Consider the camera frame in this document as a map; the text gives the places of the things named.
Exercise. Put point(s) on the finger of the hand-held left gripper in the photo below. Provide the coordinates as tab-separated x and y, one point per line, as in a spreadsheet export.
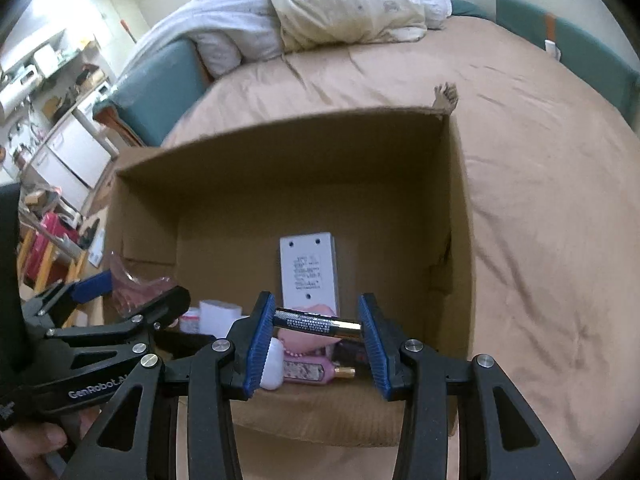
92	284
160	305

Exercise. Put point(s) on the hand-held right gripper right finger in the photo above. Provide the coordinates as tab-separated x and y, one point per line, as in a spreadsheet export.
375	350

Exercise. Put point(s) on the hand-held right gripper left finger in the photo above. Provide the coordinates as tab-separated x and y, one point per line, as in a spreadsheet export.
257	350

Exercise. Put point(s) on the white bottle blue label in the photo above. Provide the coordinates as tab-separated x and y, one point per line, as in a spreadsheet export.
272	365

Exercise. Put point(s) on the clear plastic bag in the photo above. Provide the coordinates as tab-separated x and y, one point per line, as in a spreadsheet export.
140	285

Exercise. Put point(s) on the white bottle red label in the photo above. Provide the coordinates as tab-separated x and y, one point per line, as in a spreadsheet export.
190	321

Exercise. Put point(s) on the pink rounded case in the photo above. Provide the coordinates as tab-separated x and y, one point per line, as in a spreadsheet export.
300	337

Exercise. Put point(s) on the pink perfume bottle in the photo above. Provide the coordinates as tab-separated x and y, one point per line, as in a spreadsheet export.
310	372

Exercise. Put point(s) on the black and gold battery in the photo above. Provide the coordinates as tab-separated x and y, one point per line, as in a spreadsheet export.
315	322

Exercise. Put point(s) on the white remote control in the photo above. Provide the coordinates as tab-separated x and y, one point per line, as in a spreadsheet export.
307	265

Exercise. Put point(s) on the brown cardboard box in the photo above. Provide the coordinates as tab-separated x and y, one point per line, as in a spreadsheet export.
300	185

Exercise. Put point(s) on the person's left hand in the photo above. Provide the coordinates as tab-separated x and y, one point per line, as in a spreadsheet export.
30	447

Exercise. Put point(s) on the yellow wooden chair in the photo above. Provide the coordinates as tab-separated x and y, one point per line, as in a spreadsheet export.
82	270

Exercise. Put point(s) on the metal pole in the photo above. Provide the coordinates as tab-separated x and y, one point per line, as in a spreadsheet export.
60	242

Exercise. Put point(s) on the red bag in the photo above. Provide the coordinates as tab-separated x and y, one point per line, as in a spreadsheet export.
47	245

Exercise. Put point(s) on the white kitchen cabinet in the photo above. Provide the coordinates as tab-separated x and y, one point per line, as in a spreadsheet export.
70	150

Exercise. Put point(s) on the teal padded headboard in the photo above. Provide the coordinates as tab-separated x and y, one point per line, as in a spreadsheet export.
155	90

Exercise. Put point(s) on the pale grey pillow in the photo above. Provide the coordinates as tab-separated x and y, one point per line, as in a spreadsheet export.
235	52

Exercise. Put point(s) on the white duvet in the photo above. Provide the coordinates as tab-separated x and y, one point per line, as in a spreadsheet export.
220	15

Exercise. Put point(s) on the cream printed blanket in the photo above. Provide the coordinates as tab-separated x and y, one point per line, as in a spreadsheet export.
350	5

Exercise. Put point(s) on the dark teal cushion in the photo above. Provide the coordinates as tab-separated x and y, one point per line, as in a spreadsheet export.
470	9

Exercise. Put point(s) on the kitchen wall shelf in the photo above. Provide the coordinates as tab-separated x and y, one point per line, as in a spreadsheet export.
45	70

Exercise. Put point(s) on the teal wall cushion panel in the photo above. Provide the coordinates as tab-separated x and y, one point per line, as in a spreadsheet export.
590	55

